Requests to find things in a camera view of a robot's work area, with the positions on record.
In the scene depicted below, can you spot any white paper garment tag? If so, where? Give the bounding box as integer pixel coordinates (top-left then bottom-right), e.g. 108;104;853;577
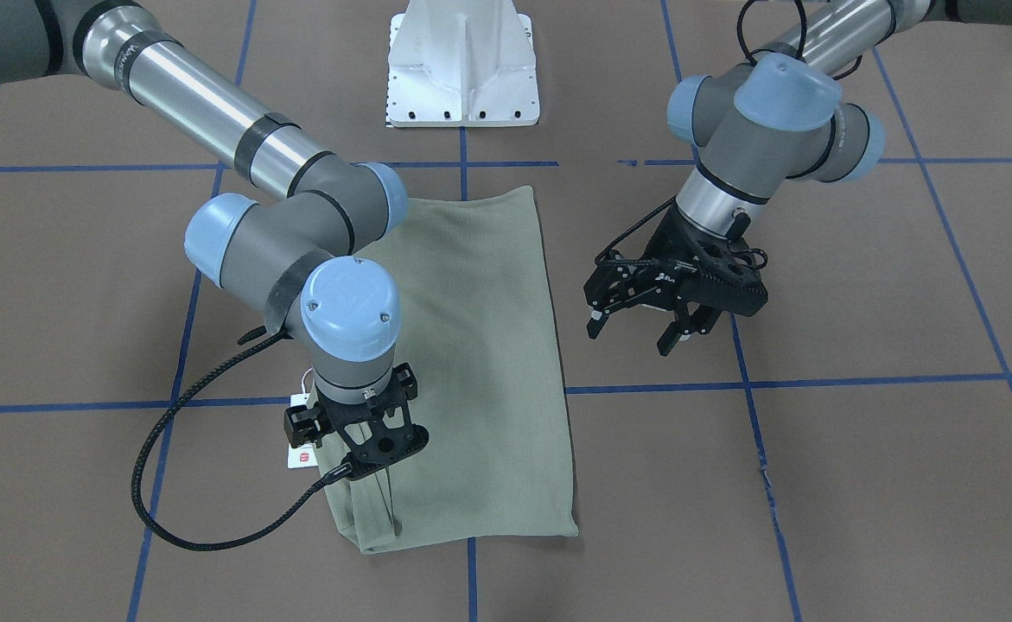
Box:
283;393;317;469

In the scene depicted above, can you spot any olive green long-sleeve shirt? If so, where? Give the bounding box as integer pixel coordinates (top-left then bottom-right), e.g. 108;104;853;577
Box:
325;186;578;555

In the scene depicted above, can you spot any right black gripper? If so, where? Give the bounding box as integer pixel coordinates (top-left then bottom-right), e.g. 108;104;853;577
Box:
315;385;403;450

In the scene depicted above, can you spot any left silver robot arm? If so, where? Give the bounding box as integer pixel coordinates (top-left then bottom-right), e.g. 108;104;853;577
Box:
583;1;1012;355

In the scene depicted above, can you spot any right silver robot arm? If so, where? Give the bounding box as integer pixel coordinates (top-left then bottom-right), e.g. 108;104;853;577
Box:
0;1;418;460

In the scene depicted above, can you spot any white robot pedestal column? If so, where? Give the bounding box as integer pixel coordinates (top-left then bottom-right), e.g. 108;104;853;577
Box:
385;1;541;129

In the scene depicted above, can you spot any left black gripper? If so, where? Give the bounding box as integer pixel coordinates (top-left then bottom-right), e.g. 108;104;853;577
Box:
586;207;769;357

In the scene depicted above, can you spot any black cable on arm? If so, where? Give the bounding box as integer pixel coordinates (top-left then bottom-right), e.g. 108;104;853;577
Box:
130;325;354;552
594;0;864;269

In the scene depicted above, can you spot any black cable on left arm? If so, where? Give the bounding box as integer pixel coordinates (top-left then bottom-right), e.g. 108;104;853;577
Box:
594;0;864;269

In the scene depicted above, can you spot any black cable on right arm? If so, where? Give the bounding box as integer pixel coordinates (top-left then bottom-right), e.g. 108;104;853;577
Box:
130;325;354;552

